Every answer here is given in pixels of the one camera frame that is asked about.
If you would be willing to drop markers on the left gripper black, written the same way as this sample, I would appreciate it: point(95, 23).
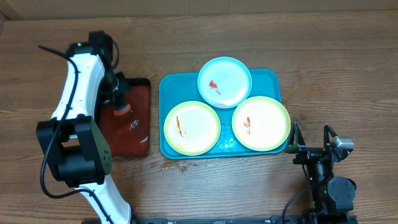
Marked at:
point(112, 100)

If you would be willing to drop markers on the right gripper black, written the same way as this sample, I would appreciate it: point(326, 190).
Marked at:
point(313, 150)

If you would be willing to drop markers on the round orange green sponge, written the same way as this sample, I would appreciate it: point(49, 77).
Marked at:
point(125, 109)

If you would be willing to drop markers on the green plate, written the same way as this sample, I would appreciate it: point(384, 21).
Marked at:
point(192, 128)
point(261, 123)

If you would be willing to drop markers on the light blue plate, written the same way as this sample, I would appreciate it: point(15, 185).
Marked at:
point(224, 82)

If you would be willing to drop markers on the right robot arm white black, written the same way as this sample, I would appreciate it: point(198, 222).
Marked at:
point(332, 195)

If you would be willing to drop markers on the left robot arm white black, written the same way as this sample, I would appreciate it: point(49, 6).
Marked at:
point(77, 157)

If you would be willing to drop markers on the dark red tray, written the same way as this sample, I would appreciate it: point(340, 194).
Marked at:
point(128, 135)

